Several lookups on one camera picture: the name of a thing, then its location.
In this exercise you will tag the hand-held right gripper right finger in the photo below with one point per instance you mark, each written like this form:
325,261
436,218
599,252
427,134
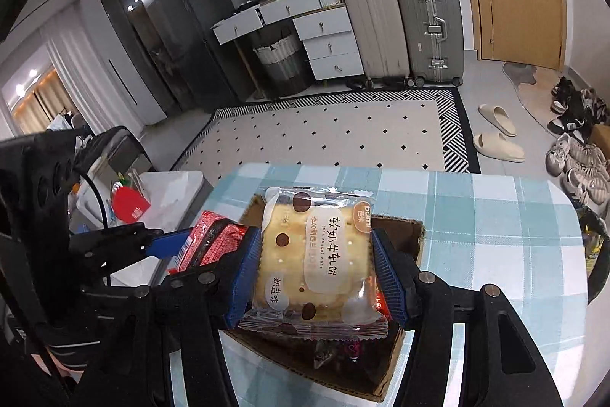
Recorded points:
393,288

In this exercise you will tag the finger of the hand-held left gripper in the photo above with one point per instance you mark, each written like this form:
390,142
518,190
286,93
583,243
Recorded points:
167,244
114,265

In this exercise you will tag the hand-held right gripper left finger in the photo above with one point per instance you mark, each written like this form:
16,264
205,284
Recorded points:
238,288

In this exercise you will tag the red barcode snack packet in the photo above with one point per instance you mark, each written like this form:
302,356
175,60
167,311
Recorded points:
209,240

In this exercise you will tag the cream nougat cake packet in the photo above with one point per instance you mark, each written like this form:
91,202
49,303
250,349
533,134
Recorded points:
309,259

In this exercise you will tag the brown cardboard box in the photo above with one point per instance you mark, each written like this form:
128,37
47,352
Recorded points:
286,364

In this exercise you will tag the person's left forearm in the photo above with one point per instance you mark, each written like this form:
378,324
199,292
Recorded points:
28,383

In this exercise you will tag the white side table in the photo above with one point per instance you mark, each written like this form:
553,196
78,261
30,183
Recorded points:
171,192

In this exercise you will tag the red paper box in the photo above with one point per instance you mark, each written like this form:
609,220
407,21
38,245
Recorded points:
131,204

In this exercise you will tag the white curtain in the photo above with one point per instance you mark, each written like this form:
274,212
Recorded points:
66,63

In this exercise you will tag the black white patterned rug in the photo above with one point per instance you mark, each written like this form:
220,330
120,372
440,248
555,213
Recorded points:
333,135

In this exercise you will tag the beige slipper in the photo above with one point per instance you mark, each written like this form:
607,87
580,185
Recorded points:
498,147
498,120

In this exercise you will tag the black trash bin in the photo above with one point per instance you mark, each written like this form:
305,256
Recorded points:
600,273

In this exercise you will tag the woven laundry basket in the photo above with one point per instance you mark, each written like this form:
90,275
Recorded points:
281,63

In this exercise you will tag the grey refrigerator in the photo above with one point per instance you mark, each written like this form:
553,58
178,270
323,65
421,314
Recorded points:
190,30

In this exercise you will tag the pile of loose sneakers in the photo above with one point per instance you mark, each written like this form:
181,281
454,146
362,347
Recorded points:
579,159

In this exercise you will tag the dark glass wardrobe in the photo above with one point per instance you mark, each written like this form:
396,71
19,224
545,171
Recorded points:
124,6

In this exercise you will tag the round beige rug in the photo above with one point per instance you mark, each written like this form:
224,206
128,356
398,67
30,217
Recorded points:
541,102

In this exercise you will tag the grey door mat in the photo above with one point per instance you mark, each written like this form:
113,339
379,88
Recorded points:
519,74

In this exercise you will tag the white drawer dresser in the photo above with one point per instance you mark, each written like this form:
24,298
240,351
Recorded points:
329,40

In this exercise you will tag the small cardboard box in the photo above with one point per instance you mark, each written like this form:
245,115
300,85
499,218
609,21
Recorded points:
599,135

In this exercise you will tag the beige suitcase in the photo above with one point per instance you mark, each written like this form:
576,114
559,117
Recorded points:
376,30

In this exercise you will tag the silver suitcase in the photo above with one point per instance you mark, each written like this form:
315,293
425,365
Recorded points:
426,25

